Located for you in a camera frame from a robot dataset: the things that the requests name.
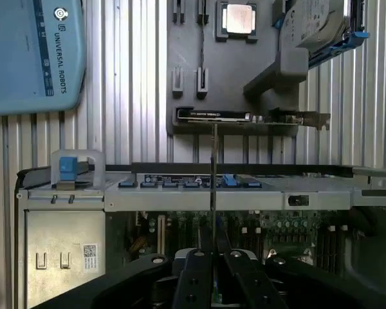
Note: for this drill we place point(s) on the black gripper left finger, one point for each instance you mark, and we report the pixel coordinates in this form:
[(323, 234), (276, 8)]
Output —
[(193, 277)]

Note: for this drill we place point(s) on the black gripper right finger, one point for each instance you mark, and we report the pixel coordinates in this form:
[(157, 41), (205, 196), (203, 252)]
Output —
[(244, 280)]

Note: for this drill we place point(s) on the white RAM slot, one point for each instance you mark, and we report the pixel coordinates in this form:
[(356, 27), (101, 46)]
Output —
[(161, 235)]

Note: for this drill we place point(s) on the green motherboard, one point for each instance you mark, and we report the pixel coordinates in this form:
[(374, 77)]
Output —
[(276, 231)]

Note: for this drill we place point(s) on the grey open PC case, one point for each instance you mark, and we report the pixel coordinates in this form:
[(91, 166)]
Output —
[(251, 199)]

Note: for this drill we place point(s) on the white QR code label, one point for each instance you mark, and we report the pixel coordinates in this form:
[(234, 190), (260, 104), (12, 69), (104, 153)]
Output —
[(91, 257)]

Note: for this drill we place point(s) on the grey metal drive cage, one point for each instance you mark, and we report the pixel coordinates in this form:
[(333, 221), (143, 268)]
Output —
[(58, 238)]

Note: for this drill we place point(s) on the black graphics card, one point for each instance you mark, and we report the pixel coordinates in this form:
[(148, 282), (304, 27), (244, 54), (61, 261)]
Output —
[(218, 116)]

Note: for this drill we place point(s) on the dark grey parts rack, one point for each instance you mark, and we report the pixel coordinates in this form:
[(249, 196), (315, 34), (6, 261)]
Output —
[(231, 74)]

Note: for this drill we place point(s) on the silver CPU chip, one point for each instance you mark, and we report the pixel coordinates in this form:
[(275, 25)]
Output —
[(238, 17)]

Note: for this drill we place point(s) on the hard disk in blue caddy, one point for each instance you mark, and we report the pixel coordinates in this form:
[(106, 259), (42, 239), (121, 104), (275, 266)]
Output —
[(315, 25)]

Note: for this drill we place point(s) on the blue Universal Robots teach pendant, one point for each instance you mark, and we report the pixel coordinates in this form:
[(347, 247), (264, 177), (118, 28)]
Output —
[(22, 54)]

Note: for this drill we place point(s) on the clear bracket with blue latch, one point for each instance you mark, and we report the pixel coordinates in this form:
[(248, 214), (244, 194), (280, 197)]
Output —
[(70, 167)]

